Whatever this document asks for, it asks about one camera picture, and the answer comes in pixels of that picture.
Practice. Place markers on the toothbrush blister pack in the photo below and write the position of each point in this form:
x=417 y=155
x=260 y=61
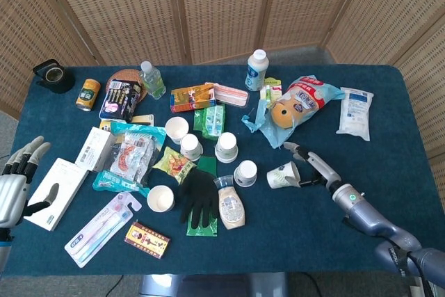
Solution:
x=101 y=229

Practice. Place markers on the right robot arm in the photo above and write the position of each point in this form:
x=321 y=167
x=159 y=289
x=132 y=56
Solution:
x=368 y=213

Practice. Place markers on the yellow drink can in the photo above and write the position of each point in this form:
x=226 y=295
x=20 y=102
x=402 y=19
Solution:
x=88 y=95

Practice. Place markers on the red yellow small box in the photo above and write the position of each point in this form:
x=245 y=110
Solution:
x=146 y=239

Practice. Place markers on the beige sauce squeeze bottle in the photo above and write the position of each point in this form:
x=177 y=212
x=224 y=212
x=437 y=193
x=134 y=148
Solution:
x=231 y=210

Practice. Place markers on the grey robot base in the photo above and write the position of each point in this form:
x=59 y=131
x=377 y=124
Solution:
x=208 y=286

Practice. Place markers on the small white carton box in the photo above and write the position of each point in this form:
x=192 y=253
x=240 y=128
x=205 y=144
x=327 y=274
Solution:
x=94 y=149

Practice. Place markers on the black work glove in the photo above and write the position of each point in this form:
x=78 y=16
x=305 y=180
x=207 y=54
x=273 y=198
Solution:
x=200 y=192

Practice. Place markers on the large flat white box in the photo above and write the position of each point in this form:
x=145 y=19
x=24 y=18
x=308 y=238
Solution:
x=67 y=175

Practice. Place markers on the pink plastic case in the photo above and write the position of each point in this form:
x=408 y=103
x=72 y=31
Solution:
x=231 y=95

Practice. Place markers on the clear bottle green liquid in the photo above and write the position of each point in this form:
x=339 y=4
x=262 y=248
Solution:
x=153 y=81

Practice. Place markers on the black printed packet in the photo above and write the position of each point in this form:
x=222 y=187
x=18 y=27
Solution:
x=120 y=100

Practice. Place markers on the blue bread bag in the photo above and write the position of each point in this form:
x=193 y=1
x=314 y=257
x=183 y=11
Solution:
x=302 y=102

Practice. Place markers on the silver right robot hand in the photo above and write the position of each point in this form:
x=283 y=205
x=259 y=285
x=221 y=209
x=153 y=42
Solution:
x=325 y=170

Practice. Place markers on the green wipes packet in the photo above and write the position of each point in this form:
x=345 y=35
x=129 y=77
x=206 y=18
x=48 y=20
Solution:
x=208 y=121

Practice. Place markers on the white cotton pad pack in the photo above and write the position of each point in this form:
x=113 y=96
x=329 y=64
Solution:
x=354 y=112

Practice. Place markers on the blue felt table cover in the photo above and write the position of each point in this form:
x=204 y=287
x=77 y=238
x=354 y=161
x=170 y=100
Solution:
x=313 y=234

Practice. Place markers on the teal snack bag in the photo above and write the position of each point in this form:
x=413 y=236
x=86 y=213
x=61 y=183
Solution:
x=107 y=180

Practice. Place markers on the white milk bottle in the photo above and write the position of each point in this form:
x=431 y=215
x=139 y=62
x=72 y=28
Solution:
x=254 y=74

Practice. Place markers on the yellow card with black comb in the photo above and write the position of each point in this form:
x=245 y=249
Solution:
x=142 y=119

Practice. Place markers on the round woven coaster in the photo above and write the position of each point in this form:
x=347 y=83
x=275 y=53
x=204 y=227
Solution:
x=127 y=74

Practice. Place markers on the green glove package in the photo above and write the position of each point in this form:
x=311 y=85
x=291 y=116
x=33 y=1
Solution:
x=207 y=164

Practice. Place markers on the green white small pack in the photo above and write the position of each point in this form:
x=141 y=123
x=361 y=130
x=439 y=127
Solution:
x=271 y=90

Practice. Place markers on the woven bamboo folding screen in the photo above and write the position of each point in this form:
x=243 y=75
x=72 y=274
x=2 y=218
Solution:
x=222 y=8

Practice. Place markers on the yellow green snack packet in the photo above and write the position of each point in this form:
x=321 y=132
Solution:
x=174 y=165

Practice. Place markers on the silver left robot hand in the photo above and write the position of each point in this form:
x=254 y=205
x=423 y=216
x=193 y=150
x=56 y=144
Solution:
x=12 y=192

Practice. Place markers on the clear shrimp snack bag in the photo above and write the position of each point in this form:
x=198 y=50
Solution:
x=130 y=158

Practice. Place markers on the orange cardboard box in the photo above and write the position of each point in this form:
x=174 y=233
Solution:
x=191 y=98

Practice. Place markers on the white paper cup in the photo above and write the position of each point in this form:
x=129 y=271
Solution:
x=176 y=130
x=245 y=172
x=280 y=175
x=226 y=145
x=190 y=145
x=160 y=198

